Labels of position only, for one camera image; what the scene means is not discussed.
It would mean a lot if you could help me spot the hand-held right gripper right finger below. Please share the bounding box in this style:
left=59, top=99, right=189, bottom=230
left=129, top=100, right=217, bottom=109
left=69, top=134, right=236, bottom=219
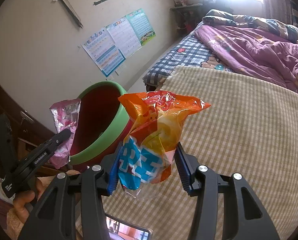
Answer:
left=175, top=142, right=280, bottom=240

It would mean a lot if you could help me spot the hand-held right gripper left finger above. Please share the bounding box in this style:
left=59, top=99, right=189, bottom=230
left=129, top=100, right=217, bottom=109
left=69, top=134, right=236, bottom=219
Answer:
left=18, top=142, right=123, bottom=240

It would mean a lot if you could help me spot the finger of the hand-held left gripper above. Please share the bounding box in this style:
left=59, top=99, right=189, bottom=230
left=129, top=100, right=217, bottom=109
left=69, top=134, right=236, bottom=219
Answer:
left=17, top=129, right=72, bottom=171

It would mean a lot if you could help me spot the pink foil wrapper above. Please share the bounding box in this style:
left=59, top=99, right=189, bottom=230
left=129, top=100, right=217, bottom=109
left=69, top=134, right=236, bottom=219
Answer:
left=50, top=98, right=82, bottom=170

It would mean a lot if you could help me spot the red bin with green rim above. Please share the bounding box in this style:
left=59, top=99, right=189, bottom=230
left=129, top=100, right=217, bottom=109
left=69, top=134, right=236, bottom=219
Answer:
left=68, top=80, right=134, bottom=173

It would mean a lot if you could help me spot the orange snack bag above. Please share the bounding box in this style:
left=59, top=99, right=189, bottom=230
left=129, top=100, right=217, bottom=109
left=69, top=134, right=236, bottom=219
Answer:
left=118, top=90, right=212, bottom=200

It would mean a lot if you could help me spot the person's left hand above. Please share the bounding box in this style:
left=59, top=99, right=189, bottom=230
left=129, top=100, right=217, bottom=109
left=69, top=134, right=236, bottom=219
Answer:
left=14, top=179, right=44, bottom=221

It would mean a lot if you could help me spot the dark brown wooden door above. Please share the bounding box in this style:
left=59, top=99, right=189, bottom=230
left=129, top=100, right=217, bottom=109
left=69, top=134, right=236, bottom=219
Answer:
left=0, top=70, right=58, bottom=178

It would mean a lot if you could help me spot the smartphone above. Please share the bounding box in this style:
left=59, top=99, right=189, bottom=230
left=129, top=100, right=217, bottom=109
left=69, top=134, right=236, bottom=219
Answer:
left=105, top=214, right=153, bottom=240

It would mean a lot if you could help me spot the beige striped table cloth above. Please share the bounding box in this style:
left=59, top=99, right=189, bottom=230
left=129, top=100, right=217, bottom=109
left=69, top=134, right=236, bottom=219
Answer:
left=99, top=65, right=298, bottom=240

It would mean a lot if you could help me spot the plaid cartoon bed sheet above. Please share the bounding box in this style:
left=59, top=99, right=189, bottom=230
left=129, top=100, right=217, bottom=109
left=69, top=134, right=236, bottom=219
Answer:
left=142, top=21, right=234, bottom=87

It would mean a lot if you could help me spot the purple quilt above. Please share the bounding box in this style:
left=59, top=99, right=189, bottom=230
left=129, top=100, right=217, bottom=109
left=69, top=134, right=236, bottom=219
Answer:
left=196, top=25, right=298, bottom=95

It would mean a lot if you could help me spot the blue patchwork quilt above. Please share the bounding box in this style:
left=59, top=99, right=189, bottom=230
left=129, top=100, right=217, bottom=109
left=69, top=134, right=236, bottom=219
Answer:
left=202, top=9, right=298, bottom=42

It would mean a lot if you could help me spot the dark wooden desk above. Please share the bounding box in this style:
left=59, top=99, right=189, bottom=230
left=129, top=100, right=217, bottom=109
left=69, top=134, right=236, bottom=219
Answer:
left=169, top=3, right=204, bottom=30

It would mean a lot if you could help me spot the metal door handle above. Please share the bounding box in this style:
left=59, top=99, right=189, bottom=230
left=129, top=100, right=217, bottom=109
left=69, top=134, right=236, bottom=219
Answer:
left=19, top=110, right=35, bottom=124

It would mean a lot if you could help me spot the blue bordered wall poster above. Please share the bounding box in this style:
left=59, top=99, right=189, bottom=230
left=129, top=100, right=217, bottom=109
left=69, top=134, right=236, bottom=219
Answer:
left=81, top=27, right=126, bottom=78

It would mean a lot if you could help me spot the white chart wall poster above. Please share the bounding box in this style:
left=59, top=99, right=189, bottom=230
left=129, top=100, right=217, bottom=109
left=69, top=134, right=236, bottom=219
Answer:
left=106, top=16, right=142, bottom=58

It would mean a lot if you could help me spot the long folded wall bracket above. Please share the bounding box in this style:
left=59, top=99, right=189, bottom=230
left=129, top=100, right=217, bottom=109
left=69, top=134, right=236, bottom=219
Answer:
left=53, top=0, right=84, bottom=29

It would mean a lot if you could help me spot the green bordered wall poster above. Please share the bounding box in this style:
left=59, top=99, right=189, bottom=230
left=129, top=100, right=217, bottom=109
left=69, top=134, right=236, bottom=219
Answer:
left=126, top=8, right=156, bottom=47

